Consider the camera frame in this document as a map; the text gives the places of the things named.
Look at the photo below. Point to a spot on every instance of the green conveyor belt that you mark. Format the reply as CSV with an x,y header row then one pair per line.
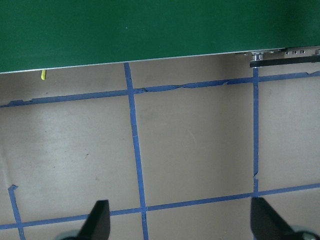
x,y
150,30

